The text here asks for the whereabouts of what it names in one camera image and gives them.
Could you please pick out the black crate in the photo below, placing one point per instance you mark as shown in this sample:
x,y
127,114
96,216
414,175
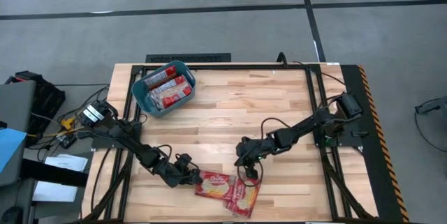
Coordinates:
x,y
49,98

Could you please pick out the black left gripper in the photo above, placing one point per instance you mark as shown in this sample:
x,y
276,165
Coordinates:
x,y
176,175

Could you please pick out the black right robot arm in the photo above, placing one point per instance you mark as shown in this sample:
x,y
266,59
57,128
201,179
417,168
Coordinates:
x,y
304,126

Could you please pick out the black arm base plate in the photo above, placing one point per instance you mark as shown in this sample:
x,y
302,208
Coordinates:
x,y
349,140
101,143

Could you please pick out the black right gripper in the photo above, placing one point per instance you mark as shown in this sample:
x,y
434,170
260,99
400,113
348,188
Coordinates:
x,y
255,149

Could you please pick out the grey desk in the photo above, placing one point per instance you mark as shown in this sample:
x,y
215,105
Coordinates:
x,y
15,105

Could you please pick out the yellow connector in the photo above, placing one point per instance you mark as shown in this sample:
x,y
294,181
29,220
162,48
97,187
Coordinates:
x,y
68,123

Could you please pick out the black floor vent grille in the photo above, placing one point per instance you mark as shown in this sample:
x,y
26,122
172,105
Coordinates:
x,y
188,58

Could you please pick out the teal plastic basket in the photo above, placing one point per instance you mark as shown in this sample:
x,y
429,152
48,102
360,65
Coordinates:
x,y
146,103

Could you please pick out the grey chair base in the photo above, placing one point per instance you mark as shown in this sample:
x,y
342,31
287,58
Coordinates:
x,y
433,105

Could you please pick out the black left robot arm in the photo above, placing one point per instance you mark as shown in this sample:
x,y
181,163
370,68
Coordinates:
x,y
139,149

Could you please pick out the white paper sheet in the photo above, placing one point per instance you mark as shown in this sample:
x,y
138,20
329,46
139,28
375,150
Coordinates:
x,y
54,190
66,163

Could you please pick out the red popcorn bag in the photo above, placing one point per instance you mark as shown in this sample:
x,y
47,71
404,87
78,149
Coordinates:
x,y
164,74
242,199
176,97
216,185
171,85

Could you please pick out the blue paper sheet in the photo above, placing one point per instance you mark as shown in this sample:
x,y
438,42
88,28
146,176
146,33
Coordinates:
x,y
10,147

